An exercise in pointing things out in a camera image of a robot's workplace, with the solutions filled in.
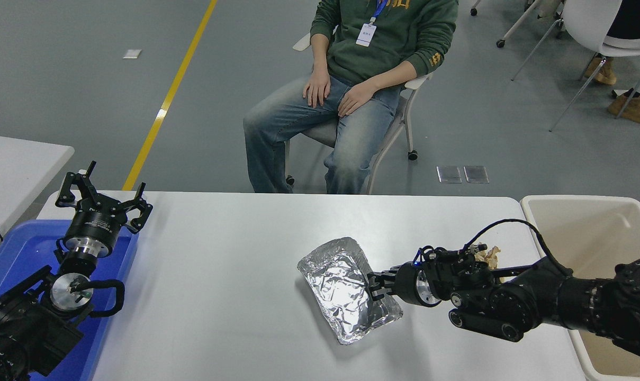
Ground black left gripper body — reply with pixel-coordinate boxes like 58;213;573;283
64;204;127;249

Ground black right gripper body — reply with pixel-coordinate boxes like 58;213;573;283
393;262;424;306

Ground silver foil tray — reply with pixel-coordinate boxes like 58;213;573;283
297;237;403;346

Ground person's left hand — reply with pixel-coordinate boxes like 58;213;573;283
338;85;376;119

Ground person's right hand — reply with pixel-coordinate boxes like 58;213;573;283
302;74;331;108

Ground blue plastic tray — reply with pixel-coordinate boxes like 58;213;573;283
0;220;140;381

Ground white side table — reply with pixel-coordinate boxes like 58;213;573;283
0;133;75;252

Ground crumpled tan paper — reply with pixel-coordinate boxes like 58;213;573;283
473;246;503;284

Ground white wheeled chair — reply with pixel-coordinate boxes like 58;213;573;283
284;33;433;194

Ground large pale plastic bin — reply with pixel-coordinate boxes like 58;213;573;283
520;195;640;381

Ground person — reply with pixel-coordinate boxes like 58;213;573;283
584;0;640;126
242;0;459;194

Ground white wheeled chair legs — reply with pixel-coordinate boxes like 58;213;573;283
471;0;569;49

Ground white shell chair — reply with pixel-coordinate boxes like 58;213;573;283
512;0;640;132

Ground white ID badge with lanyard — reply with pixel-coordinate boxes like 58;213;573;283
356;0;388;48

